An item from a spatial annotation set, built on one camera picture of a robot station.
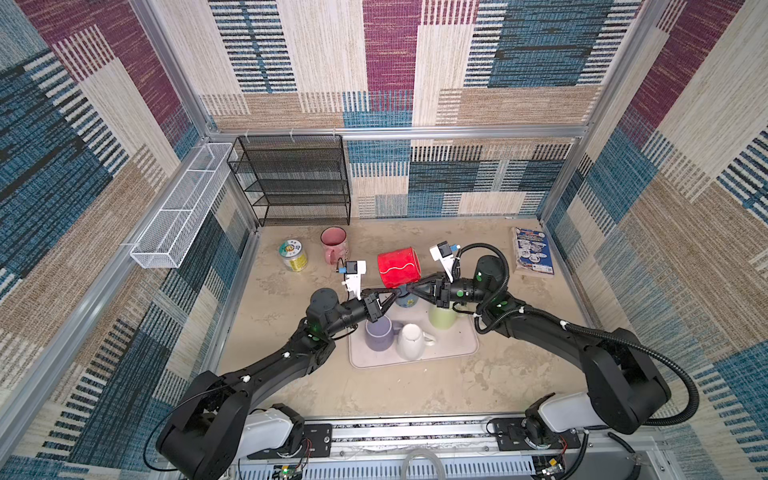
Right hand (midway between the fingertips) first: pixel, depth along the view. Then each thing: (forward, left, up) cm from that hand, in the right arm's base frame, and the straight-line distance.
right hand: (408, 293), depth 73 cm
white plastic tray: (-3, -16, -23) cm, 28 cm away
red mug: (+2, +2, +7) cm, 8 cm away
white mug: (-7, -1, -14) cm, 15 cm away
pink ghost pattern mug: (+26, +22, -13) cm, 36 cm away
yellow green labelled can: (+26, +36, -16) cm, 47 cm away
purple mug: (-4, +8, -16) cm, 18 cm away
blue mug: (+4, -1, -10) cm, 11 cm away
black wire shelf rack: (+51, +37, -5) cm, 63 cm away
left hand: (0, +1, +1) cm, 2 cm away
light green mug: (+2, -11, -18) cm, 21 cm away
